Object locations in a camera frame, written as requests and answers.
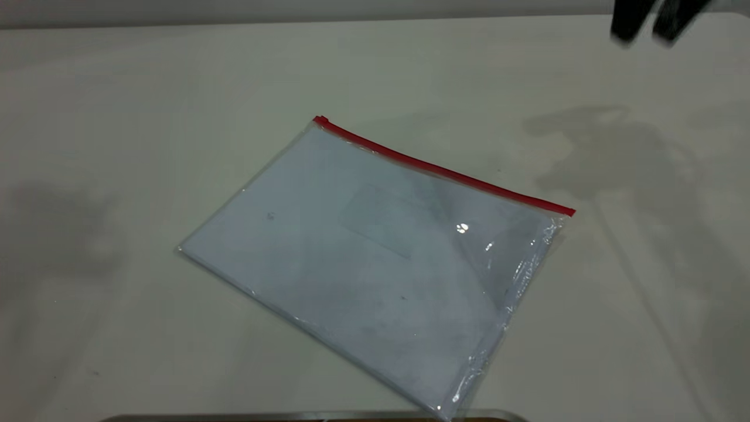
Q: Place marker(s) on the white paper sheets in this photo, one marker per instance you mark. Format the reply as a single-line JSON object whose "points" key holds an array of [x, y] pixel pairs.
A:
{"points": [[351, 264]]}

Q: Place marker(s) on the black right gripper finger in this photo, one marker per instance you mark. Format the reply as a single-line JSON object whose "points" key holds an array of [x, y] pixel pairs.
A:
{"points": [[677, 17], [630, 17]]}

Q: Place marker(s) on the red zipper slider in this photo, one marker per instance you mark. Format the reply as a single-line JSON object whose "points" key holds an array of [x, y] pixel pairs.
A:
{"points": [[320, 120]]}

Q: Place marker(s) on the transparent zipper bag red strip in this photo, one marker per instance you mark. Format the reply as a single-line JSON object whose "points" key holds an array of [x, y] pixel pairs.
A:
{"points": [[375, 269]]}

